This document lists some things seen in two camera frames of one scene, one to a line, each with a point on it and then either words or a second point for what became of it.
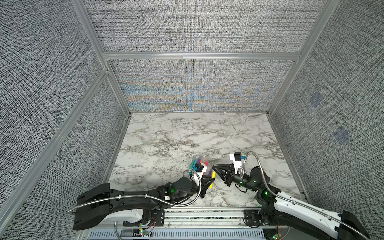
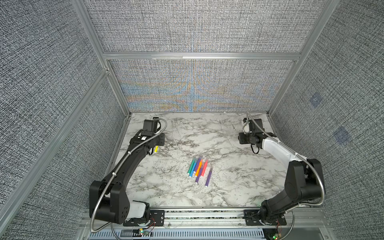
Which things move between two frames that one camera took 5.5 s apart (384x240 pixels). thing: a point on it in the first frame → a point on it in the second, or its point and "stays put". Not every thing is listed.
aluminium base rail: [194, 224] stays put
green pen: [192, 164] stays put
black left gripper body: [202, 184] → [158, 140]
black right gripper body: [234, 178] → [245, 139]
